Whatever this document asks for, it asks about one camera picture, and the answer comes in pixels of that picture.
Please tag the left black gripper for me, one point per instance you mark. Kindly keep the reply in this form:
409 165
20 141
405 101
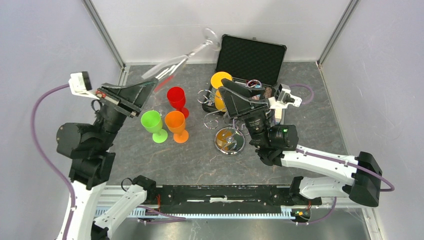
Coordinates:
131 97

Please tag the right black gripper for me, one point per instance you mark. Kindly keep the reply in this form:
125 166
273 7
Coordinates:
236 97

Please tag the yellow plastic wine glass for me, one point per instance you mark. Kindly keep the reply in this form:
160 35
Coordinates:
216 82

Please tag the green plastic wine glass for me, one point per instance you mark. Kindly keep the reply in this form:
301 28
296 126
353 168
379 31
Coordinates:
152 121

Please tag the red plastic wine glass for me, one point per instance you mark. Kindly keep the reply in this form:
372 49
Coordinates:
177 99

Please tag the clear wine glass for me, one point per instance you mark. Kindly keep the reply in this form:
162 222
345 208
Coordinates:
169 68

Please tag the orange plastic wine glass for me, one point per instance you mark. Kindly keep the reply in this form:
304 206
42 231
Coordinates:
176 123

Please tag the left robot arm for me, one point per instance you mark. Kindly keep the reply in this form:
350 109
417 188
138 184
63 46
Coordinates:
88 147

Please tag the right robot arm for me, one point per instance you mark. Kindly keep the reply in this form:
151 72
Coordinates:
357 178

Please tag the chrome wine glass rack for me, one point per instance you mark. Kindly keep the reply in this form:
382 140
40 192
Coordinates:
229 140

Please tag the black poker chip case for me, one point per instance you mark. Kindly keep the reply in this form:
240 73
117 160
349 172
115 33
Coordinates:
247 59

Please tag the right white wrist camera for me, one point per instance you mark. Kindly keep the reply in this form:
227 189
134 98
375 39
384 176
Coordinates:
283 98

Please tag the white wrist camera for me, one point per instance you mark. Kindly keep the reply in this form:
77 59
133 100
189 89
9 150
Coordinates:
80 85
283 98

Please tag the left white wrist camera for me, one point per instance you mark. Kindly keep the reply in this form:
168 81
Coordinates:
80 85

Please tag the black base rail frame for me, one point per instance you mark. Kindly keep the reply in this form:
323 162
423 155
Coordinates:
174 203

